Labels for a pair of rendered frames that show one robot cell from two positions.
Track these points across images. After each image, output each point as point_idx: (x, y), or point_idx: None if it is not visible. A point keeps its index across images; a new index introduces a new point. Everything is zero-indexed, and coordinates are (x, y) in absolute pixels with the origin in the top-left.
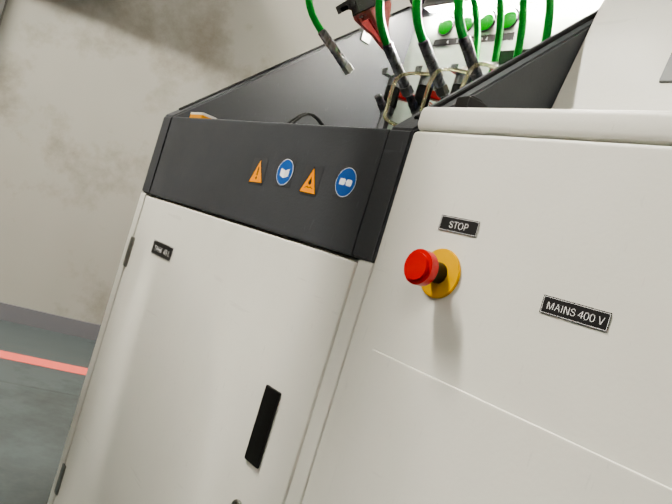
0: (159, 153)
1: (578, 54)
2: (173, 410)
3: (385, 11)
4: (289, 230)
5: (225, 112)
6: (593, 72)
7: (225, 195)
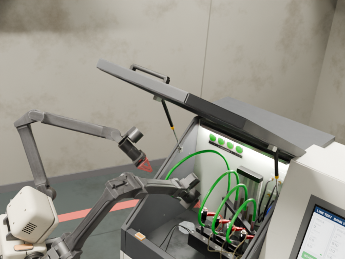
0: (124, 241)
1: (265, 239)
2: None
3: (198, 203)
4: None
5: (140, 215)
6: (269, 249)
7: None
